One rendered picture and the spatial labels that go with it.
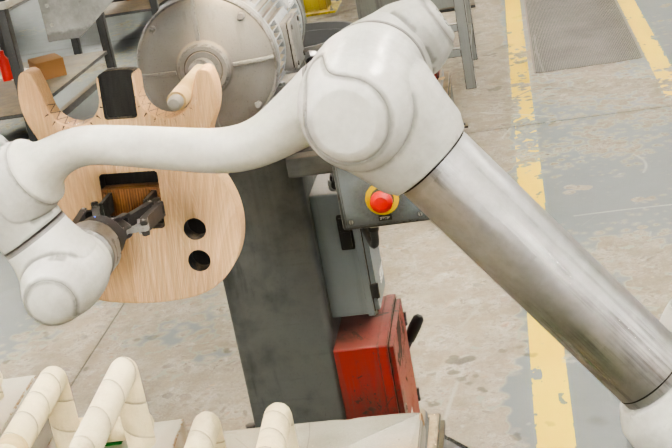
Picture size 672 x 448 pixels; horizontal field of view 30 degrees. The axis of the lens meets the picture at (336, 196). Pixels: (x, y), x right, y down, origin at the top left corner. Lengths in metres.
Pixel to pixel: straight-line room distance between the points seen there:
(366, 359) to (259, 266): 0.28
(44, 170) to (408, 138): 0.57
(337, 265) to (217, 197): 0.49
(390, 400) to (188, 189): 0.71
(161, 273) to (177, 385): 1.84
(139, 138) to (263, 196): 0.78
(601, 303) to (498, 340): 2.39
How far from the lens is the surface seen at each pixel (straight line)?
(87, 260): 1.77
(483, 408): 3.49
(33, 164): 1.74
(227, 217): 2.08
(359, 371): 2.53
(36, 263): 1.75
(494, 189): 1.42
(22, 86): 2.12
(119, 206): 2.12
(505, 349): 3.79
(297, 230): 2.44
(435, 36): 1.52
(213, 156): 1.65
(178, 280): 2.14
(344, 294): 2.52
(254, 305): 2.52
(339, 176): 2.21
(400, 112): 1.34
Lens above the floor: 1.70
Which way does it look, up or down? 19 degrees down
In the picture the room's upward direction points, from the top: 11 degrees counter-clockwise
